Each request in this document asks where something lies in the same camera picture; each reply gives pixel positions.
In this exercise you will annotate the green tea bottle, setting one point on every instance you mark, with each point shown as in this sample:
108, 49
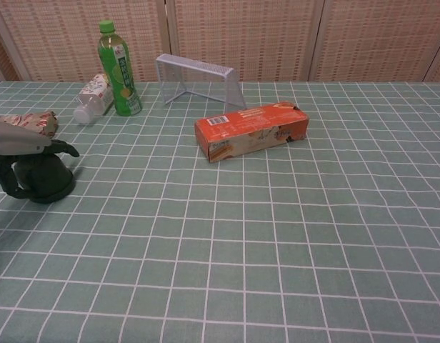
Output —
120, 82

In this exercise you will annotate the green checked tablecloth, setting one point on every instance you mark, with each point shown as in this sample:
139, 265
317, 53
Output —
241, 232

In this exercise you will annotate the clear patterned-label water bottle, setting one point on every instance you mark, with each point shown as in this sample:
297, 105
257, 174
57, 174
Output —
95, 96

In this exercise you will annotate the white metal mesh shelf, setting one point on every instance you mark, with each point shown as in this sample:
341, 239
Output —
198, 66

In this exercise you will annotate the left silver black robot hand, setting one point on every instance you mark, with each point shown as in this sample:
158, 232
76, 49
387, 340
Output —
16, 141

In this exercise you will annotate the orange carton box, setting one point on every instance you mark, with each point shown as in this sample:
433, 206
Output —
248, 132

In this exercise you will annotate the silver red-print snack packet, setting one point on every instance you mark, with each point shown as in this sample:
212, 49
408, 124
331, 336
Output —
34, 121

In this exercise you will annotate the black round lid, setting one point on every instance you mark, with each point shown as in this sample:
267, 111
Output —
45, 175

